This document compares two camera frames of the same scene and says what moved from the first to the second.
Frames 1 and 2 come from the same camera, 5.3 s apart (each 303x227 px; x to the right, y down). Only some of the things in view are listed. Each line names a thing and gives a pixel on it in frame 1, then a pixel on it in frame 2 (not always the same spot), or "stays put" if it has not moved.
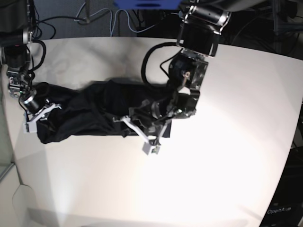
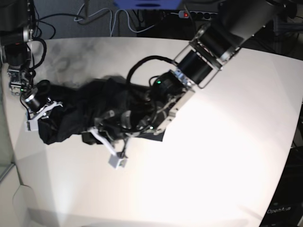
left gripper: (30, 126) stays put
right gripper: (151, 118) to (119, 160)
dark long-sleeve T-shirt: (92, 109) stays put
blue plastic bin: (147, 4) stays put
